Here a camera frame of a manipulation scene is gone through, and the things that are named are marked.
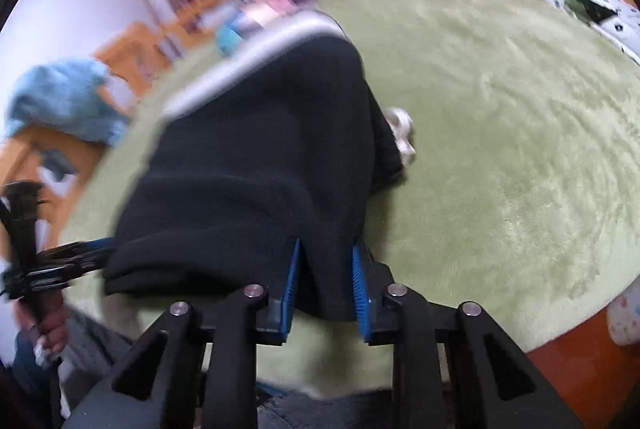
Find person's left forearm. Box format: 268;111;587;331
0;329;61;429

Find person's grey trousers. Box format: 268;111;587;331
60;304;451;429

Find light blue plush robe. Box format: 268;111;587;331
5;58;131;184

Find white dotted bin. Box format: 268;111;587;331
607;281;640;347

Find person's left hand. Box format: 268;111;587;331
15;291;70;370

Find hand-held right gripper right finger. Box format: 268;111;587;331
350;239;586;429

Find green fleece blanket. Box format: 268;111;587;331
57;0;640;400

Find wooden bed frame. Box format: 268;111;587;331
0;0;640;429

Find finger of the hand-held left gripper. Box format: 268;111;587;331
37;236;116;263
31;256;109;291

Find black pants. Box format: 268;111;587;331
102;9;418;322

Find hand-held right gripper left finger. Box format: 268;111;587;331
62;236;306;429

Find geometric patterned pillow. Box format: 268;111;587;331
215;0;296;57

